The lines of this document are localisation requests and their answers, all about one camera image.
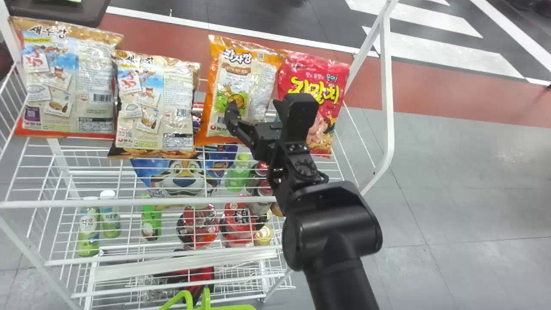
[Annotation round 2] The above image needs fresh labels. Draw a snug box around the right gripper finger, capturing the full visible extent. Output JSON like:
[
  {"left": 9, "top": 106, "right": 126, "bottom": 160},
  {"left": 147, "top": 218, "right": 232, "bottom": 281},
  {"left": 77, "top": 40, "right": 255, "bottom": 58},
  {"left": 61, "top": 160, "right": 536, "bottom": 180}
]
[
  {"left": 273, "top": 99, "right": 288, "bottom": 124},
  {"left": 224, "top": 101, "right": 251, "bottom": 140}
]

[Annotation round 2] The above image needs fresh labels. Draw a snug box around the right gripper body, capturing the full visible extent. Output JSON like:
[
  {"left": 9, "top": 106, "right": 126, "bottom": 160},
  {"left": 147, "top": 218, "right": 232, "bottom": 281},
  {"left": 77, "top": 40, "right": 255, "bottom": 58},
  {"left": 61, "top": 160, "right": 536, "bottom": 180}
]
[{"left": 246, "top": 122, "right": 285, "bottom": 162}]

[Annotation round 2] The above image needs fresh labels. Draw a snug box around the green basket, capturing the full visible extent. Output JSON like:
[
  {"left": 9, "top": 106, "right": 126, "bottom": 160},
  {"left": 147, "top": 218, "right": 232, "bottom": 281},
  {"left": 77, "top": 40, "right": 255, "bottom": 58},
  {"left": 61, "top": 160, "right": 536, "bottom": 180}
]
[{"left": 159, "top": 287, "right": 257, "bottom": 310}]

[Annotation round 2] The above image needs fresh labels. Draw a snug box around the red can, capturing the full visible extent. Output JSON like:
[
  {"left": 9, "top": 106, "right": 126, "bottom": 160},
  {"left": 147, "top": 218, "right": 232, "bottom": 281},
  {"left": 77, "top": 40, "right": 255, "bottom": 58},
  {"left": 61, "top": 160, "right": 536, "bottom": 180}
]
[{"left": 248, "top": 162, "right": 272, "bottom": 196}]

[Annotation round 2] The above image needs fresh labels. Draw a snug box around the green bottle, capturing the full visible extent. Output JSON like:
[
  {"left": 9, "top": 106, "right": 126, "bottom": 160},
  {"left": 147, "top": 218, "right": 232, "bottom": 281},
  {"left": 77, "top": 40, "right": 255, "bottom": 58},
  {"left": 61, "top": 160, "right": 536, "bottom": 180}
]
[
  {"left": 224, "top": 152, "right": 253, "bottom": 193},
  {"left": 141, "top": 194, "right": 163, "bottom": 242},
  {"left": 79, "top": 197, "right": 101, "bottom": 257},
  {"left": 100, "top": 189, "right": 122, "bottom": 239}
]

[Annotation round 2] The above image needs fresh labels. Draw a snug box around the red snack packet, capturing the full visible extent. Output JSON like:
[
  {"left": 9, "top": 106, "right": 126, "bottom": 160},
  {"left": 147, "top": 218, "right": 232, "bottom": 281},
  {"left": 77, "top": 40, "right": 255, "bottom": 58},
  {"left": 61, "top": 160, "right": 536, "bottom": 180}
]
[
  {"left": 278, "top": 52, "right": 350, "bottom": 156},
  {"left": 154, "top": 267, "right": 215, "bottom": 303}
]

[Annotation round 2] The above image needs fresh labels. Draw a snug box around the orange snack packet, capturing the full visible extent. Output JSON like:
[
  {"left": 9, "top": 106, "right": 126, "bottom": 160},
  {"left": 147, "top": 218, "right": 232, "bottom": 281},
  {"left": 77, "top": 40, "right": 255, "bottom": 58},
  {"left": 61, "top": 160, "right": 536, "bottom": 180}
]
[{"left": 195, "top": 34, "right": 287, "bottom": 146}]

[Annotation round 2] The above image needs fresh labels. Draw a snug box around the blue cereal bag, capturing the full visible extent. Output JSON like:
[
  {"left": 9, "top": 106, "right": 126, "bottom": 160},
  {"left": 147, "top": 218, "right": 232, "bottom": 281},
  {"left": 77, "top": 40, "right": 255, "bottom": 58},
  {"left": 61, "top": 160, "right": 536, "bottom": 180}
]
[{"left": 130, "top": 144, "right": 238, "bottom": 198}]

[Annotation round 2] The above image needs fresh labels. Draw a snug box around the small beige snack packet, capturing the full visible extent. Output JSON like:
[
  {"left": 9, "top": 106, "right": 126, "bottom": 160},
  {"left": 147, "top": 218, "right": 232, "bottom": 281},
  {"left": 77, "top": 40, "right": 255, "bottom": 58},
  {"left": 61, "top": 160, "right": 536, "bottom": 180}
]
[{"left": 108, "top": 50, "right": 201, "bottom": 160}]

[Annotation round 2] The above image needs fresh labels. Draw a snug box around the red noodle cup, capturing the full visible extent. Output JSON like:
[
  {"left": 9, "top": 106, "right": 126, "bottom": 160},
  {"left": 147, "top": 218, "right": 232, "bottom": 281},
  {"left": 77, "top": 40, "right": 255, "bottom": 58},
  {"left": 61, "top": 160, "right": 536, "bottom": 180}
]
[
  {"left": 219, "top": 196, "right": 257, "bottom": 248},
  {"left": 176, "top": 204, "right": 220, "bottom": 250}
]

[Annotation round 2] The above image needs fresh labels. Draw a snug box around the yellow can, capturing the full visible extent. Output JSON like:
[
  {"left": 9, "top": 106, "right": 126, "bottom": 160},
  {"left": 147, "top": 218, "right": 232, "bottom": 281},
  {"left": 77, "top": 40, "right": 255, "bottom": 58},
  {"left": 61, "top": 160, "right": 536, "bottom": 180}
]
[{"left": 254, "top": 224, "right": 273, "bottom": 246}]

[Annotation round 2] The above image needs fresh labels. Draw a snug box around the large beige snack packet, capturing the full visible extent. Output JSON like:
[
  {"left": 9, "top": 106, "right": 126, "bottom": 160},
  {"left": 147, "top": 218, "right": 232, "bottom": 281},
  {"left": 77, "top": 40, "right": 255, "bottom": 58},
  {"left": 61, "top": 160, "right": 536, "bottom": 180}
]
[{"left": 9, "top": 16, "right": 124, "bottom": 140}]

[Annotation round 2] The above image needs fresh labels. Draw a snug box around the dark side table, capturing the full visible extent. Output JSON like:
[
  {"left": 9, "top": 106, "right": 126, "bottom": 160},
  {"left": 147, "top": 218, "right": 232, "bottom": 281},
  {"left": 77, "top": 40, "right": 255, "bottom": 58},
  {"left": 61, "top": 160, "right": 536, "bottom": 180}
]
[{"left": 4, "top": 0, "right": 111, "bottom": 28}]

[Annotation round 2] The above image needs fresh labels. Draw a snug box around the white wire rack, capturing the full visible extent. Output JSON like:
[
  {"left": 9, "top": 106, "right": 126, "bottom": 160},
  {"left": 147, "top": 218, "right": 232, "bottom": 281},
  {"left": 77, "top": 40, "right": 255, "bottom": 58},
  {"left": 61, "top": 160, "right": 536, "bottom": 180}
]
[{"left": 0, "top": 0, "right": 396, "bottom": 310}]

